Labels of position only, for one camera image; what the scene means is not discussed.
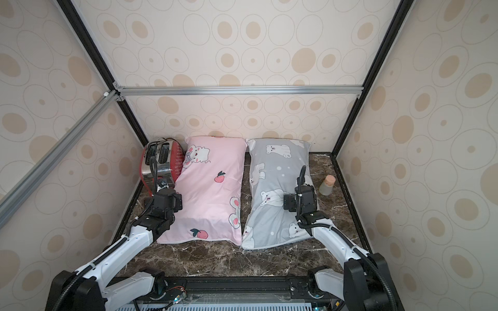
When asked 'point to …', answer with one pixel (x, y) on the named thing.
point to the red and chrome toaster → (170, 157)
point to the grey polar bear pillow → (274, 166)
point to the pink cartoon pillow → (210, 184)
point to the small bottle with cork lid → (326, 188)
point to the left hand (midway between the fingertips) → (170, 194)
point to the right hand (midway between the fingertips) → (306, 196)
